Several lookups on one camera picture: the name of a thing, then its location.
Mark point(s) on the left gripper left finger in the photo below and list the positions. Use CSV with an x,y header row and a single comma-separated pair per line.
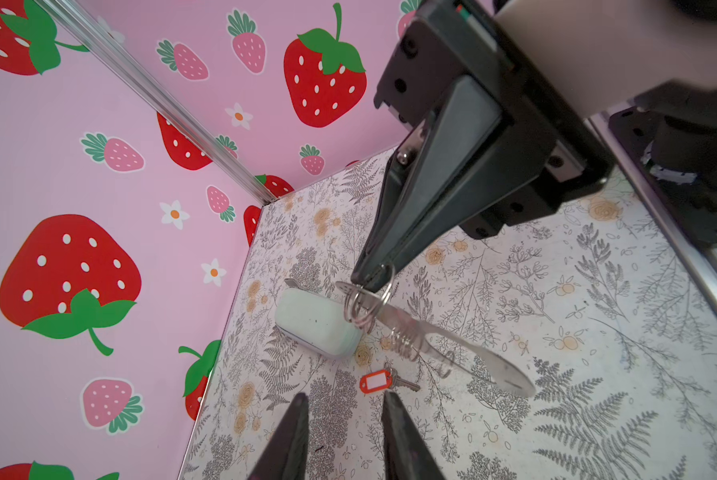
x,y
286,454

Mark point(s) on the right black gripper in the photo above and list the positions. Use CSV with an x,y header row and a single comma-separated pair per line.
x,y
491,142

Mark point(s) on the key with red tag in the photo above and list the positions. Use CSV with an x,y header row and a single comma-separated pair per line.
x,y
385,379

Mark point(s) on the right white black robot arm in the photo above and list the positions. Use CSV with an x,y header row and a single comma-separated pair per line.
x,y
660,54

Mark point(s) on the aluminium extrusion rail frame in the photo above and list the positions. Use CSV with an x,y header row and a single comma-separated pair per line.
x,y
701,263

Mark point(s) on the pale green oblong case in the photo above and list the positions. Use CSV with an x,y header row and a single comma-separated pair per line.
x,y
316,323

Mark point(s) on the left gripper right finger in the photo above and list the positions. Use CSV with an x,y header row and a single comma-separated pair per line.
x,y
405,453

